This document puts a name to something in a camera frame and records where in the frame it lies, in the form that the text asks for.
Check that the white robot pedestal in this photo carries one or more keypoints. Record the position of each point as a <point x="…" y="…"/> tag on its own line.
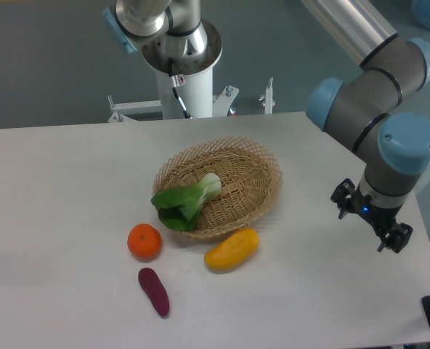
<point x="183" y="67"/>

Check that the yellow mango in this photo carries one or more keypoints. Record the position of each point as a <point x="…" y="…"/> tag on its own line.
<point x="233" y="251"/>

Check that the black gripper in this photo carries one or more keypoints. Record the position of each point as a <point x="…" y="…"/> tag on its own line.
<point x="393" y="235"/>

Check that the orange tangerine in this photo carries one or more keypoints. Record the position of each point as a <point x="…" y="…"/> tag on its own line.
<point x="144" y="241"/>

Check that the green bok choy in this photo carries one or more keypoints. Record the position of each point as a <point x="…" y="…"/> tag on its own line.
<point x="180" y="208"/>

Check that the purple sweet potato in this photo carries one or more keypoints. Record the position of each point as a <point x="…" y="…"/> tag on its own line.
<point x="154" y="289"/>

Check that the woven wicker basket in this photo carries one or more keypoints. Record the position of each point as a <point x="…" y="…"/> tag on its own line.
<point x="250" y="176"/>

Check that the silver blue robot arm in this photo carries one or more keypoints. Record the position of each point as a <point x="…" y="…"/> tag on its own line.
<point x="360" y="114"/>

